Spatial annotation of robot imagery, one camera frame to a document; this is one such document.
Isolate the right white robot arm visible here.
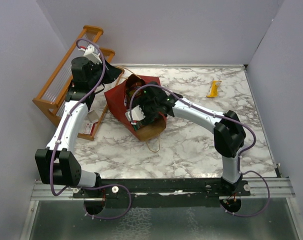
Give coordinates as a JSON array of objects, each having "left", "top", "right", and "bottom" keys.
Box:
[{"left": 128, "top": 81, "right": 246, "bottom": 196}]

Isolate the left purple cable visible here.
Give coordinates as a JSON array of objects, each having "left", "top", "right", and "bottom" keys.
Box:
[{"left": 49, "top": 38, "right": 132, "bottom": 220}]

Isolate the red snack packet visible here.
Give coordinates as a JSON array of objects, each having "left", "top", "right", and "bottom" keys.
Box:
[{"left": 125, "top": 79, "right": 145, "bottom": 102}]

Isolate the red white small box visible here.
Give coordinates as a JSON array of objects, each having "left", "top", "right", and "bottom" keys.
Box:
[{"left": 83, "top": 110, "right": 100, "bottom": 135}]

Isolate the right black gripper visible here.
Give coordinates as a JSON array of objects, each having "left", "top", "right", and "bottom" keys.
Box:
[{"left": 131, "top": 95, "right": 160, "bottom": 125}]

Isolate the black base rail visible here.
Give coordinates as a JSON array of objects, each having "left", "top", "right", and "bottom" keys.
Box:
[{"left": 73, "top": 178, "right": 251, "bottom": 209}]

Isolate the red paper bag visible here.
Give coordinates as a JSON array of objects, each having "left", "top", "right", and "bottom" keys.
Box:
[{"left": 104, "top": 73, "right": 167, "bottom": 142}]

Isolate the yellow snack packet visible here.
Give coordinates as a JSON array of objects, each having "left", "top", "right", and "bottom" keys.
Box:
[{"left": 206, "top": 80, "right": 222, "bottom": 98}]

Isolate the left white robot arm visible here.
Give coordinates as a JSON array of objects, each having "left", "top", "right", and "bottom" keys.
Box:
[{"left": 35, "top": 56, "right": 122, "bottom": 198}]

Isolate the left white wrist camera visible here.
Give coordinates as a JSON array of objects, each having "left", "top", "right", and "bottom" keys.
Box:
[{"left": 78, "top": 44, "right": 102, "bottom": 65}]

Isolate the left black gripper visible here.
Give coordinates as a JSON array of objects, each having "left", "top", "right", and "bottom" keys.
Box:
[{"left": 87, "top": 56, "right": 122, "bottom": 89}]

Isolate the orange wooden rack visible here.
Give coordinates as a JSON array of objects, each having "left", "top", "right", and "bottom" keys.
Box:
[{"left": 32, "top": 25, "right": 115, "bottom": 141}]

